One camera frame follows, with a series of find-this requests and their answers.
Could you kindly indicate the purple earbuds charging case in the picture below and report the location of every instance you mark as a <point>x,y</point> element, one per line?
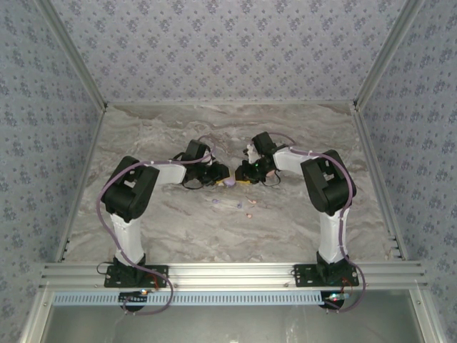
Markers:
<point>229,183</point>

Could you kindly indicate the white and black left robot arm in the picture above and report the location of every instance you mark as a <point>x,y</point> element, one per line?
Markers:
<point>128,232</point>

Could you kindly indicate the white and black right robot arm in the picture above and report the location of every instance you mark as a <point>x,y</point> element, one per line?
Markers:
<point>330,236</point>

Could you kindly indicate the black controller board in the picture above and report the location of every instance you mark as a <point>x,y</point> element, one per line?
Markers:
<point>333,300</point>
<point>132,298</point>

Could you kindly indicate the aluminium mounting rail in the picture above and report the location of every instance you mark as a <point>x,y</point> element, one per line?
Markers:
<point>232,273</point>

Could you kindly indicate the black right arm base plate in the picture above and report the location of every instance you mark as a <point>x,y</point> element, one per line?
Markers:
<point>305,275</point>

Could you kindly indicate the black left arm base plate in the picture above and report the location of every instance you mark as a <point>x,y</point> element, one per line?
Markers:
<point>157,275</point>

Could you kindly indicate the aluminium table side rail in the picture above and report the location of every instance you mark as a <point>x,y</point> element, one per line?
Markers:
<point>380,186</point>
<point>76,193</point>

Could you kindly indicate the aluminium frame post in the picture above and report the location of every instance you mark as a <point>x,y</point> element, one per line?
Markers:
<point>387,53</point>
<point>73,57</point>

